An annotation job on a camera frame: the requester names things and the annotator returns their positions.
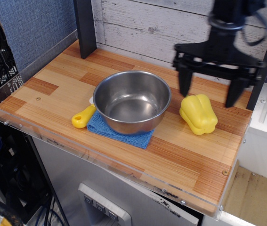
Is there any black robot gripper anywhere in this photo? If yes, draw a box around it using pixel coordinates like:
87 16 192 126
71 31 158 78
173 18 266 108

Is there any yellow bell pepper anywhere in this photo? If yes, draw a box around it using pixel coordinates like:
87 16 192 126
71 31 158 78
179 94 218 135

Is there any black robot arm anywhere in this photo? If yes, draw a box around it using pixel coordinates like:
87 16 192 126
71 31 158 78
173 0 267 108

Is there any stainless steel bowl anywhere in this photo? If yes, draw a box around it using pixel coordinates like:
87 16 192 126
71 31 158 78
93 71 171 135

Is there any blue folded cloth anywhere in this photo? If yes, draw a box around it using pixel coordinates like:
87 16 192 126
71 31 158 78
87 111 154 149

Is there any silver cabinet with buttons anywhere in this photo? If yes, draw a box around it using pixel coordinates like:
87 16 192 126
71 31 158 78
33 138 203 226

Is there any clear acrylic table guard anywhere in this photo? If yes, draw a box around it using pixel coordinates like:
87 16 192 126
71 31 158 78
0 32 251 219

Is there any dark right frame post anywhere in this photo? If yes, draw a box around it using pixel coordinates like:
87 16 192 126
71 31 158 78
246 0 267 111

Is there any dark frame post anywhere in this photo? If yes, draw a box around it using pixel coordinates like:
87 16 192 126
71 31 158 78
73 0 97 59
246 0 267 111

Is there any yellow handled knife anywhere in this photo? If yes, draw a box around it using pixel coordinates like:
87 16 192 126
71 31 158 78
71 97 96 129

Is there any dark left frame post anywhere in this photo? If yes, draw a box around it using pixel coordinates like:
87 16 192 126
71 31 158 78
73 0 97 59

